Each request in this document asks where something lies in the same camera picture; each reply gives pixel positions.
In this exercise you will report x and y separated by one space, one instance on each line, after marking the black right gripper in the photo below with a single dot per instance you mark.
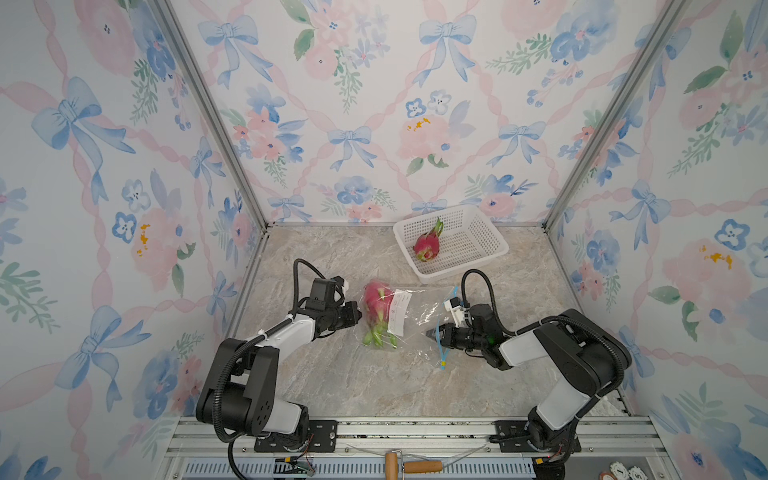
447 334

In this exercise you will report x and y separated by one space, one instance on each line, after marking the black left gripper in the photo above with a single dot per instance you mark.
352 314

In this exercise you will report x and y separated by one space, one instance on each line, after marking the pink dragon fruit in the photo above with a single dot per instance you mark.
427 246
378 297

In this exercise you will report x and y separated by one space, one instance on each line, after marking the clear zip-top bag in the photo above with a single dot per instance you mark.
414 311

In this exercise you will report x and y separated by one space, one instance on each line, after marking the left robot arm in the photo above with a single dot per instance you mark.
239 394

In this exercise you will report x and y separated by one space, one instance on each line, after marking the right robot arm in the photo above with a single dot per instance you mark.
591 364

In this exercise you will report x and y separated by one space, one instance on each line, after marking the white plastic basket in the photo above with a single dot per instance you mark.
468 240

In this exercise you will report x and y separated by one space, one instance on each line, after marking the white round objects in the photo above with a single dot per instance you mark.
619 471

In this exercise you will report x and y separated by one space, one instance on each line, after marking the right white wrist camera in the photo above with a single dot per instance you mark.
458 312

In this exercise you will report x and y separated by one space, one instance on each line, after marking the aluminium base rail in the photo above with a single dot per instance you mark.
354 448

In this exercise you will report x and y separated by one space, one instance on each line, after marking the wooden handled roller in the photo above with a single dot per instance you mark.
396 467

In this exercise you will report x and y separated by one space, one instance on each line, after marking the aluminium corner post left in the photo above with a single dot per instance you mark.
179 45

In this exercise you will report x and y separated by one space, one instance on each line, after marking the aluminium corner post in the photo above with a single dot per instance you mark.
179 45
641 66

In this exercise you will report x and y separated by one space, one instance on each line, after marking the aluminium corner post right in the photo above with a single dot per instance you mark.
641 66

